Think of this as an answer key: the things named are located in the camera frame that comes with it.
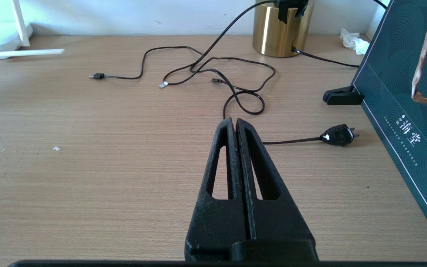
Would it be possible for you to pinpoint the black inline cord switch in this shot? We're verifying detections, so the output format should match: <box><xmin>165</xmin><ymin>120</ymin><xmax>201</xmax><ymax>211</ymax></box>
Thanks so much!
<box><xmin>275</xmin><ymin>0</ymin><xmax>310</xmax><ymax>24</ymax></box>

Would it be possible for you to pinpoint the black lamp power cable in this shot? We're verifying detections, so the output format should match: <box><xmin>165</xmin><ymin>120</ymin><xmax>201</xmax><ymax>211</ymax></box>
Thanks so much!
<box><xmin>189</xmin><ymin>2</ymin><xmax>360</xmax><ymax>148</ymax></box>

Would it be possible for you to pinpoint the black plastic clip stand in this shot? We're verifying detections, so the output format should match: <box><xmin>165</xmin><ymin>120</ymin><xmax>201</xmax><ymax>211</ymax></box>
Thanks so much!
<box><xmin>323</xmin><ymin>86</ymin><xmax>365</xmax><ymax>106</ymax></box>

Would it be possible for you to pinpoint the black cable with silver connector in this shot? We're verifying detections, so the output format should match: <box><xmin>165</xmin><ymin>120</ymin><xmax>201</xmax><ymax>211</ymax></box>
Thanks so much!
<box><xmin>159</xmin><ymin>56</ymin><xmax>236</xmax><ymax>89</ymax></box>

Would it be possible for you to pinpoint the crumpled white tissue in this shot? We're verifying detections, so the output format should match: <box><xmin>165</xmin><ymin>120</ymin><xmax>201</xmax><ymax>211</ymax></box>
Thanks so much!
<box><xmin>340</xmin><ymin>28</ymin><xmax>370</xmax><ymax>56</ymax></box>

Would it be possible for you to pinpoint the white wifi router with antennas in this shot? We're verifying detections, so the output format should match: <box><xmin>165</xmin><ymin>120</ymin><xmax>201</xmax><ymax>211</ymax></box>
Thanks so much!
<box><xmin>0</xmin><ymin>0</ymin><xmax>65</xmax><ymax>60</ymax></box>

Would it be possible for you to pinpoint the short black lamp cord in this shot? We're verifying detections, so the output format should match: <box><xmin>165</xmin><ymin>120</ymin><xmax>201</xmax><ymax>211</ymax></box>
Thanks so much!
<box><xmin>291</xmin><ymin>0</ymin><xmax>388</xmax><ymax>68</ymax></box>

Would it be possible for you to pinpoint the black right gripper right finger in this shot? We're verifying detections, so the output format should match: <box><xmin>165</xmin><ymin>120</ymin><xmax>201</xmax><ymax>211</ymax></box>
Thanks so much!
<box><xmin>236</xmin><ymin>118</ymin><xmax>319</xmax><ymax>262</ymax></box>

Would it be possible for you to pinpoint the brass desk lamp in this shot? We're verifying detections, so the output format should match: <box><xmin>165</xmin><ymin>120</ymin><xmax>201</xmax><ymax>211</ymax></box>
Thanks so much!
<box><xmin>252</xmin><ymin>0</ymin><xmax>315</xmax><ymax>58</ymax></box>

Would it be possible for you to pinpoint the black USB cable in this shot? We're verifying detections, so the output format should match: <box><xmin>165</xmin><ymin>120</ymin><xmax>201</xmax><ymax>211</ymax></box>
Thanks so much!
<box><xmin>89</xmin><ymin>46</ymin><xmax>276</xmax><ymax>115</ymax></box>

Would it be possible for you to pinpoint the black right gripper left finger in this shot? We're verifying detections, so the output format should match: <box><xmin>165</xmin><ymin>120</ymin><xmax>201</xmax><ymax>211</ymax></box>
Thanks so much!
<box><xmin>185</xmin><ymin>118</ymin><xmax>251</xmax><ymax>262</ymax></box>

